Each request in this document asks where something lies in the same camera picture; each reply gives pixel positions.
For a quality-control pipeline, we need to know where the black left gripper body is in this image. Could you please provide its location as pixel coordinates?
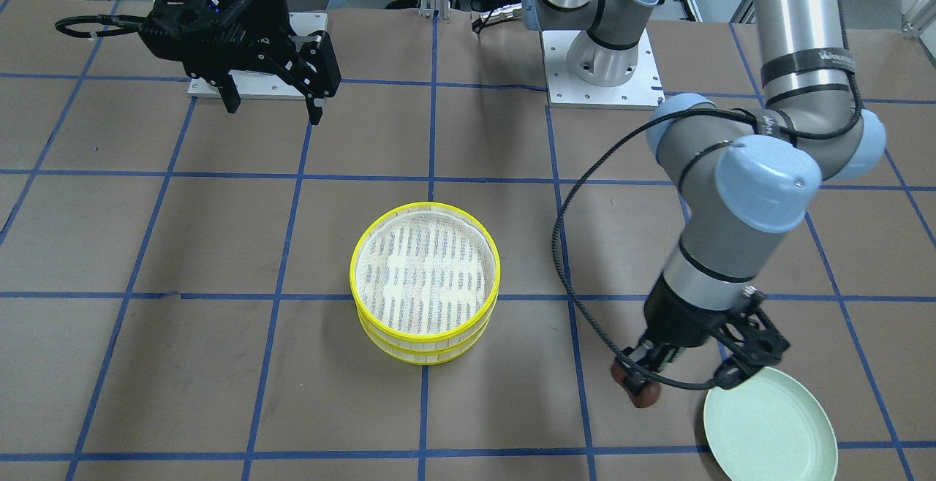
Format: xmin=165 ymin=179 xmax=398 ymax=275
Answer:
xmin=613 ymin=276 xmax=791 ymax=389

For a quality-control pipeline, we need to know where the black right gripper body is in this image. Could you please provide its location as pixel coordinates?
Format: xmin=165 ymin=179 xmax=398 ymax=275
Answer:
xmin=138 ymin=0 xmax=301 ymax=88

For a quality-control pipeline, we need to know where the dark brown bun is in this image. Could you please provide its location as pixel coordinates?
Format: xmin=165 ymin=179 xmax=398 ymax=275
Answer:
xmin=611 ymin=361 xmax=661 ymax=409

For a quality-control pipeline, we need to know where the yellow bamboo steamer layer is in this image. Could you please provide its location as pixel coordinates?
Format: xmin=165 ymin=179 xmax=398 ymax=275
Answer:
xmin=355 ymin=299 xmax=497 ymax=366
xmin=349 ymin=202 xmax=502 ymax=341

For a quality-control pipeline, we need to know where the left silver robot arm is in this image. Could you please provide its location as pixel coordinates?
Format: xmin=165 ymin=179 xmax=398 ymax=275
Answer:
xmin=551 ymin=0 xmax=886 ymax=408

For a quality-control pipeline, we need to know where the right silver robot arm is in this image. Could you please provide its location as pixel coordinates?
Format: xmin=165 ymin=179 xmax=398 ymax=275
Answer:
xmin=138 ymin=0 xmax=344 ymax=125

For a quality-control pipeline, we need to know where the light green round plate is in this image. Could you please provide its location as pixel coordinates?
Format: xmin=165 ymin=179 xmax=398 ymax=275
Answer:
xmin=703 ymin=367 xmax=839 ymax=480

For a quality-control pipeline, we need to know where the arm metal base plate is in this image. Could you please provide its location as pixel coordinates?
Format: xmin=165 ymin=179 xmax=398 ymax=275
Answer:
xmin=540 ymin=29 xmax=665 ymax=110
xmin=188 ymin=12 xmax=328 ymax=100

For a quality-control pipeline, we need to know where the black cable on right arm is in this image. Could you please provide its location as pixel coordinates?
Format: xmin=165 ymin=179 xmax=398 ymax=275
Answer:
xmin=55 ymin=15 xmax=158 ymax=40

